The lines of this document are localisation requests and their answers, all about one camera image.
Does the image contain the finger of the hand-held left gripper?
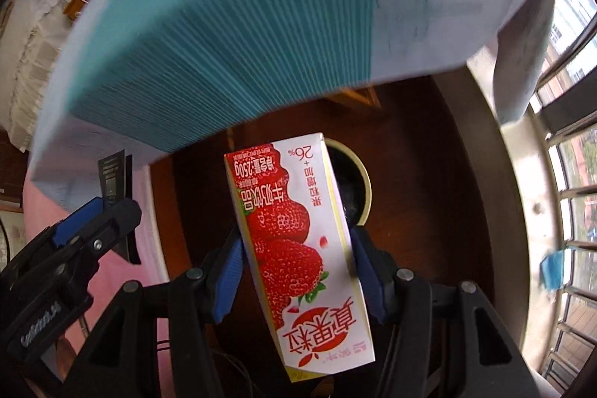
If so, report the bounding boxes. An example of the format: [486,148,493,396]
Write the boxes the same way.
[28,198,142,296]
[0,197,106,282]

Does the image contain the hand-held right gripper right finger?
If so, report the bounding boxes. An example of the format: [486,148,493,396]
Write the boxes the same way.
[347,228,530,398]

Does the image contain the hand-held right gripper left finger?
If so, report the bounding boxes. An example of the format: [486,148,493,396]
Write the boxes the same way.
[60,235,246,398]

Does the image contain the dark grey box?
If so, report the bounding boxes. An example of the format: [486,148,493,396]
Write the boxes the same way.
[97,150,142,264]

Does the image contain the strawberry milk carton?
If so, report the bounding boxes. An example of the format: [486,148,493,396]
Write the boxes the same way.
[224,132,376,382]

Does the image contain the dark bin with cream rim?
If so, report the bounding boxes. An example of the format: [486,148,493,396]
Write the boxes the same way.
[322,137,372,226]

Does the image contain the pink blanket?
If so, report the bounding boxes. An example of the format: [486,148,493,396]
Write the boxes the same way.
[21,181,171,385]

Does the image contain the white lace furniture cover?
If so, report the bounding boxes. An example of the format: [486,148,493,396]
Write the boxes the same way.
[0,0,82,154]

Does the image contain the blue cloth scrap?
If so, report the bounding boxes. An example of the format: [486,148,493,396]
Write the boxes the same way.
[541,251,567,291]

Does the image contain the blue leaf print tablecloth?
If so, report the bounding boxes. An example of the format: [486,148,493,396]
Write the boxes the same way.
[28,0,558,203]

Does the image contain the metal window grille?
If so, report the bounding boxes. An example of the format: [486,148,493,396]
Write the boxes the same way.
[527,0,597,398]

